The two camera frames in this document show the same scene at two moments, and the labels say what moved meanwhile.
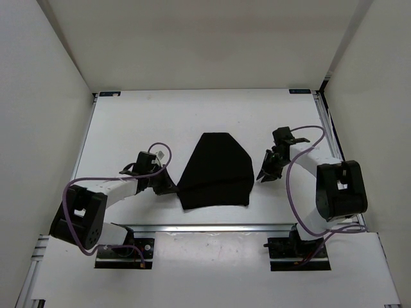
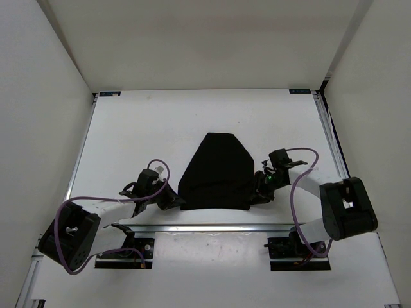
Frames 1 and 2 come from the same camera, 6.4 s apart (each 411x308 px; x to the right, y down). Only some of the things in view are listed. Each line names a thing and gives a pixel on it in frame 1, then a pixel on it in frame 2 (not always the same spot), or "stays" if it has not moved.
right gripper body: x=282 y=162 to x=266 y=184
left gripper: x=168 y=186 to x=172 y=199
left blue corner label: x=110 y=94 stays
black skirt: x=220 y=173 stays
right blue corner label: x=306 y=91 stays
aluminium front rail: x=209 y=229 stays
